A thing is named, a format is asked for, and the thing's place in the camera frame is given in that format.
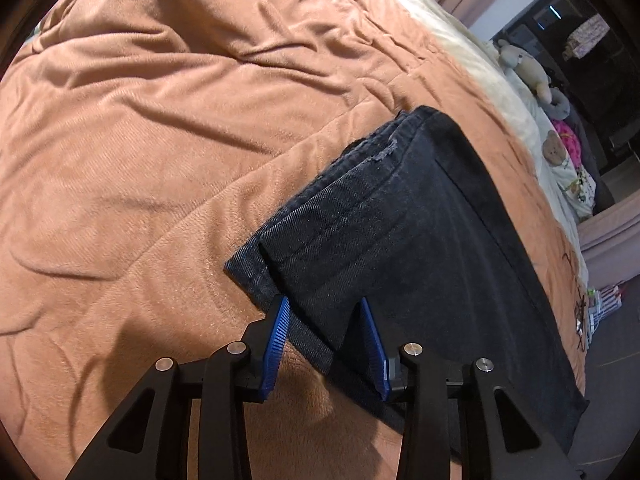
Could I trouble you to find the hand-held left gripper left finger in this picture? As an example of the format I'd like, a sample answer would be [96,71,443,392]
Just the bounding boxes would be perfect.
[65,295,292,480]

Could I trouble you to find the orange-brown blanket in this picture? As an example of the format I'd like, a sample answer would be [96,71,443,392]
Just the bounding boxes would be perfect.
[0,0,588,480]

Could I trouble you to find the pink cloth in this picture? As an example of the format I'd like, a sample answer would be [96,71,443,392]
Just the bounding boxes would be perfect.
[550,119,583,167]

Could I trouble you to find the dark cabinet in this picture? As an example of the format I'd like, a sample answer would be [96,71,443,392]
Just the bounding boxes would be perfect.
[492,0,640,176]

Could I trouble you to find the grey plush toy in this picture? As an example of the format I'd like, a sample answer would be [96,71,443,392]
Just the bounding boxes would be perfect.
[495,40,553,103]

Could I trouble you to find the pink sofa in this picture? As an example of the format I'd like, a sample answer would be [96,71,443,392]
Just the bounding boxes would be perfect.
[577,205,640,286]

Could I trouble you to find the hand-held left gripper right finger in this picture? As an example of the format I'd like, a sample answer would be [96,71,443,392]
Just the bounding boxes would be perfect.
[354,296,586,480]

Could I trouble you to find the cream bed sheet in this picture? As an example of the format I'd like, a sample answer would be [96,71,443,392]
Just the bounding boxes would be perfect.
[372,0,583,261]

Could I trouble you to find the patterned box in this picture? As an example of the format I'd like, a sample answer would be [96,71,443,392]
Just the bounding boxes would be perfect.
[562,15,608,61]

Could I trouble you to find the dark denim pants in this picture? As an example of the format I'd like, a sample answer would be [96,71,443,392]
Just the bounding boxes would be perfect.
[225,105,590,461]

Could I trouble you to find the grey ring cushion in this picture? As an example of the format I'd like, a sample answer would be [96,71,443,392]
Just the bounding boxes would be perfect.
[544,87,572,122]

